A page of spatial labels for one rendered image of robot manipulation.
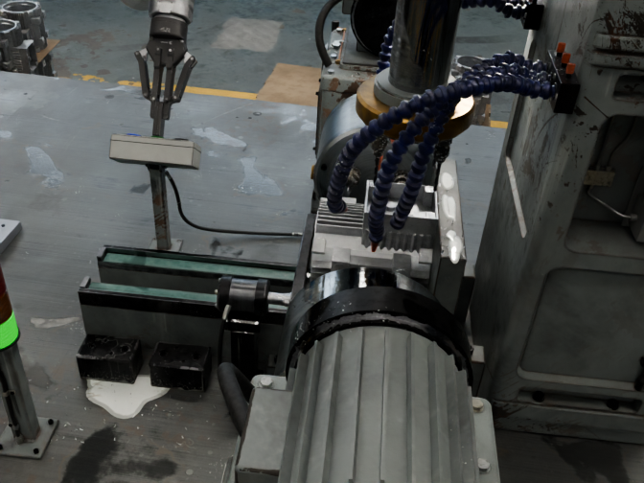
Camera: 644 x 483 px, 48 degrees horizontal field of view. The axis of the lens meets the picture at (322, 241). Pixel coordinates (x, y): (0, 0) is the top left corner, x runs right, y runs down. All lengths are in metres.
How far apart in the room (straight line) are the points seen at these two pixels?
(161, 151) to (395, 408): 1.00
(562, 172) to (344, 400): 0.52
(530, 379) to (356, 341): 0.64
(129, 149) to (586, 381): 0.96
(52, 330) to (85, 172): 0.58
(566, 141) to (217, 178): 1.11
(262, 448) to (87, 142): 1.58
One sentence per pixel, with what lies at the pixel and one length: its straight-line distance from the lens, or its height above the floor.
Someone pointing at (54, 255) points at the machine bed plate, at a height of 0.80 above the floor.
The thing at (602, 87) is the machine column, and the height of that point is 1.45.
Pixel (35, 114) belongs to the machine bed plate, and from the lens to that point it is 2.29.
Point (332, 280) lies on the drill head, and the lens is 1.03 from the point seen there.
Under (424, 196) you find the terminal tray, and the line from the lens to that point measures 1.27.
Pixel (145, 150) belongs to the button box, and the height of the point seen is 1.06.
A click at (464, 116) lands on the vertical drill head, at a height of 1.33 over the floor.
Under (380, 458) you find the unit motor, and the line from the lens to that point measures 0.56.
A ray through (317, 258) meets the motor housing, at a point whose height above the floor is 1.06.
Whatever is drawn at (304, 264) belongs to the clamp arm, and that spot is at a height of 1.03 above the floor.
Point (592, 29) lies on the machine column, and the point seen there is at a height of 1.52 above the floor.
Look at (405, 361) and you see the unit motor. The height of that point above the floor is 1.35.
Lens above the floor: 1.81
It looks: 37 degrees down
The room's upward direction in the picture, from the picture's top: 4 degrees clockwise
